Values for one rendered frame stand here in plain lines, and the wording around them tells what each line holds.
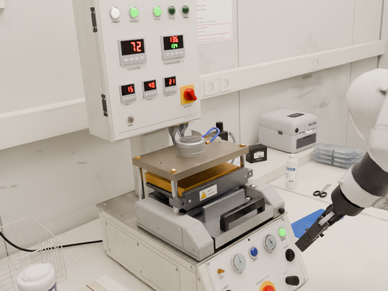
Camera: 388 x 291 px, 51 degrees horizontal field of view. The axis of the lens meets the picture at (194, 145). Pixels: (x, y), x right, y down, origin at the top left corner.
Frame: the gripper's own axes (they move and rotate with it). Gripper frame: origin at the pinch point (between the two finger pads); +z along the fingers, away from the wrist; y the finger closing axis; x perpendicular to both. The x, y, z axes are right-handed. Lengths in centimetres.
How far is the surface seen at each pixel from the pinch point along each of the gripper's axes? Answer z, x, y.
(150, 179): 8.3, -37.5, 21.5
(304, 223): 23.9, -6.9, -30.2
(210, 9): 1, -101, -53
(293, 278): 8.1, 4.8, 4.9
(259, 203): -2.5, -13.7, 6.7
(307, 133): 34, -42, -87
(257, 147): 41, -49, -60
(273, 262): 8.0, -1.1, 6.6
